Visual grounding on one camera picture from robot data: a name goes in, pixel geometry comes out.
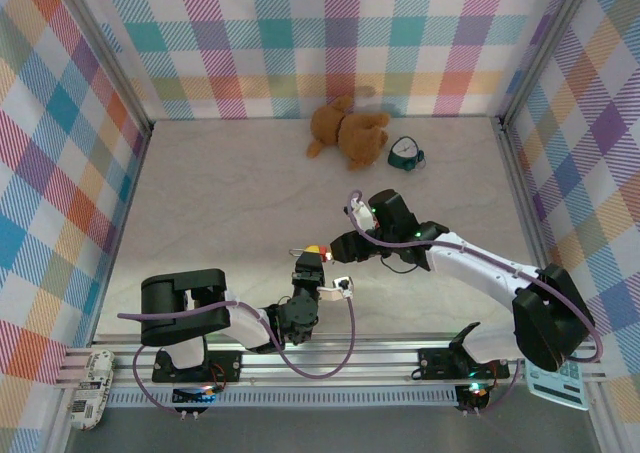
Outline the teal alarm clock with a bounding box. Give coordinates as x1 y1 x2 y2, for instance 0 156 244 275
387 136 427 172

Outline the brown teddy bear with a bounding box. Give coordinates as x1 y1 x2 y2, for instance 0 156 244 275
305 97 393 172

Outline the light blue calculator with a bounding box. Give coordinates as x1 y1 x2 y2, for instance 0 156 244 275
527 352 591 413

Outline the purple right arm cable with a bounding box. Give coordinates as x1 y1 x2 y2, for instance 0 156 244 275
346 189 604 417

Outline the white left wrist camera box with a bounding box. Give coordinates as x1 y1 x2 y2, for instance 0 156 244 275
317 274 355 303

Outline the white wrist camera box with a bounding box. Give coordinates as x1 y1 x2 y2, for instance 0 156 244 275
346 197 377 230
317 274 355 303

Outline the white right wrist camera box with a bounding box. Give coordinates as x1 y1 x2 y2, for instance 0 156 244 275
346 197 377 230

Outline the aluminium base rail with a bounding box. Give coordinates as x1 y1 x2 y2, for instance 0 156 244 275
57 332 601 389

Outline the white slotted cable duct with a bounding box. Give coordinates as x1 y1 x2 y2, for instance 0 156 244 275
107 390 459 408

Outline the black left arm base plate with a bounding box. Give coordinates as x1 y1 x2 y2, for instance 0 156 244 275
151 348 245 385

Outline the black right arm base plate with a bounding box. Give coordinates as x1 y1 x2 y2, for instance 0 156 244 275
417 345 511 382

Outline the aluminium frame post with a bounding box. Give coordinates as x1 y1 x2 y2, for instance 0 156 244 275
58 0 155 142
499 0 599 130

